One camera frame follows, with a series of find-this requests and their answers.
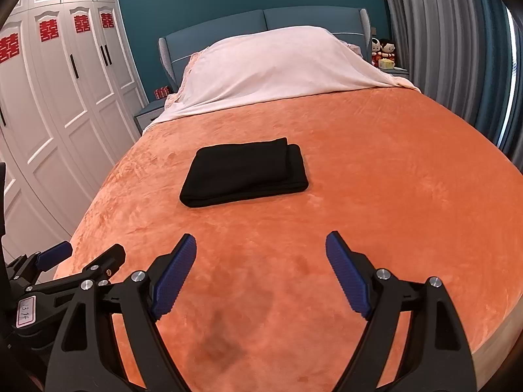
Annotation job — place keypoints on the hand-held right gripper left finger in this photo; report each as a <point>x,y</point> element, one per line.
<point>175,277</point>

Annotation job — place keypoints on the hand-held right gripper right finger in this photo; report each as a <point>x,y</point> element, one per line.
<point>347,277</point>

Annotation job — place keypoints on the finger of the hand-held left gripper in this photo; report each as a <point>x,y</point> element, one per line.
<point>104,261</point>
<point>53,254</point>

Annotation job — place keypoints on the black pants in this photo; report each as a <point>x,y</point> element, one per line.
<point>241,171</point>

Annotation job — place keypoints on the orange plush blanket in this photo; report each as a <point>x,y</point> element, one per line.
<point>367,171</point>

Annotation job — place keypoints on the white panelled wardrobe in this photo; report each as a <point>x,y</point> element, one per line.
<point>61,102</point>

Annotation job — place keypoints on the blue grey nightstand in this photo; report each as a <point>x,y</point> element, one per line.
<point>149,114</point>
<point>400,71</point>

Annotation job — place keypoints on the red small boxes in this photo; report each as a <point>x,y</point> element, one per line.
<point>162,92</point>

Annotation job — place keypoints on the pink frilled cloth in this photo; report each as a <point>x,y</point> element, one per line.
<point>188,69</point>

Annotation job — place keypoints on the red paper-cut decoration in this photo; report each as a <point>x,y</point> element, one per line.
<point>107,20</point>
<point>83,23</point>
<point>6,49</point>
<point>49,30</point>

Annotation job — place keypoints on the yellow small box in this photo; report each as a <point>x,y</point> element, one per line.
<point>386,64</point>

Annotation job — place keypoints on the red dressed doll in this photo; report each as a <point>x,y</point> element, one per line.
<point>387,51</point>
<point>375,49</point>

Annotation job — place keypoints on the blue curtain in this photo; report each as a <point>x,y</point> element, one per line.
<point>494,69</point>

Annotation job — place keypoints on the blue padded headboard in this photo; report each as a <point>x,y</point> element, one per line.
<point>229,24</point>

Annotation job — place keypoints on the grey striped curtain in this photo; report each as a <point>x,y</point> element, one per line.
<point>429,28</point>

